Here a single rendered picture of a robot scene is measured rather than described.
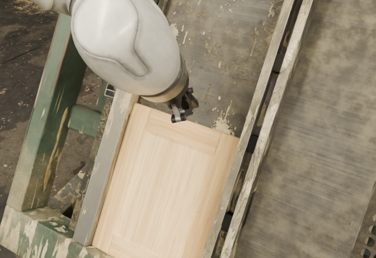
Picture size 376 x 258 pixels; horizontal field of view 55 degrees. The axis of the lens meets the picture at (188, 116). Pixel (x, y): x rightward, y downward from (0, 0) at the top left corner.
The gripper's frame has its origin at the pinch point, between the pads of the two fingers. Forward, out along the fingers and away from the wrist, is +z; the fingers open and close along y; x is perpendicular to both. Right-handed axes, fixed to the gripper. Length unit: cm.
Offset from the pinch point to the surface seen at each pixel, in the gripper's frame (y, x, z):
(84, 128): 5.0, 37.0, 25.0
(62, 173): 6, 116, 144
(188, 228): -26.9, 8.4, 17.1
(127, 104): 6.1, 18.4, 13.8
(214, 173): -15.0, -0.7, 14.2
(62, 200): -14, 56, 41
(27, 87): 92, 173, 195
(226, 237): -29.2, -1.6, 9.7
